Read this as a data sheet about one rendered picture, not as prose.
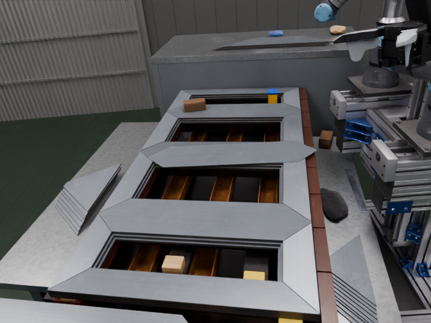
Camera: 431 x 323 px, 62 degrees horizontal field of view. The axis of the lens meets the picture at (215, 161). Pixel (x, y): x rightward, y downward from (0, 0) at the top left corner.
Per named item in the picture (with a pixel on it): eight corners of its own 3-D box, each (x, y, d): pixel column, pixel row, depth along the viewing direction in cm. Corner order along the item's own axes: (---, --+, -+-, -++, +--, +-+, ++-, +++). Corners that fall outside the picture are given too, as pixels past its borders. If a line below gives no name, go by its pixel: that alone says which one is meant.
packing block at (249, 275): (243, 293, 102) (242, 284, 100) (244, 279, 106) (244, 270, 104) (264, 295, 101) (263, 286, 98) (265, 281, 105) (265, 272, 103)
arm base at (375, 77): (389, 75, 166) (393, 54, 161) (405, 86, 153) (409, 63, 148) (356, 78, 166) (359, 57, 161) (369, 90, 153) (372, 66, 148)
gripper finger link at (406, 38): (414, 72, 61) (415, 61, 68) (416, 36, 58) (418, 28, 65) (393, 73, 62) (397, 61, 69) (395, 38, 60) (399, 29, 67)
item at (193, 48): (151, 64, 227) (150, 57, 225) (175, 40, 277) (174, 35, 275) (367, 56, 203) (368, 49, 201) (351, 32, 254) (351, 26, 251)
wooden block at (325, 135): (329, 148, 184) (331, 140, 181) (318, 147, 186) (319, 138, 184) (332, 139, 192) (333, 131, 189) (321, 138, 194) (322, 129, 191)
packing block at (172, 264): (163, 275, 109) (161, 267, 107) (167, 263, 114) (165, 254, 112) (182, 277, 108) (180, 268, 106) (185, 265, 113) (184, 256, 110)
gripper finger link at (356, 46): (333, 65, 74) (380, 60, 72) (333, 36, 72) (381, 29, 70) (331, 63, 77) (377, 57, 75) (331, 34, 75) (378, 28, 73)
